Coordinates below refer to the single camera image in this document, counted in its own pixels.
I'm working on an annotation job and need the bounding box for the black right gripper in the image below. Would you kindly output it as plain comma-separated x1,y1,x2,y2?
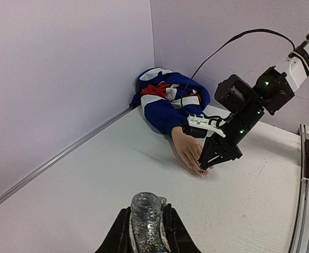
198,74,265,170

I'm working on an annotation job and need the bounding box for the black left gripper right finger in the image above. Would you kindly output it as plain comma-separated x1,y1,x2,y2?
164,203,201,253

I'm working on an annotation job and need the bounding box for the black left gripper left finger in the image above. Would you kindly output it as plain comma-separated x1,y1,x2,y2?
95,207,131,253

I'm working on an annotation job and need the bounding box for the clear nail polish bottle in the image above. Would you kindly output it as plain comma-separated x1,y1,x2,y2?
129,192,171,252

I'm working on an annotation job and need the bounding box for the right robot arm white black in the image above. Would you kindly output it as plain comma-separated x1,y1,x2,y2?
198,32,309,170

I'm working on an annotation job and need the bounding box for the mannequin hand with long nails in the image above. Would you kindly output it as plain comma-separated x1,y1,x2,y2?
171,126,213,180

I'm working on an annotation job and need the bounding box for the blue white red jacket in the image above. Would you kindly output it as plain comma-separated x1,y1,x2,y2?
131,67,211,135

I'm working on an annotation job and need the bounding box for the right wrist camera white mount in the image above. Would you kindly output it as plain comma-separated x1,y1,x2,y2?
182,114,233,139

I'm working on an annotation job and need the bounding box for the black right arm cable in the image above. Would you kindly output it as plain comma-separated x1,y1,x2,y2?
180,28,297,116

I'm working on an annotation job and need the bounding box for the aluminium front rail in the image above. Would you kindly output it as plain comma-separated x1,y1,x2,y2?
289,124,309,252

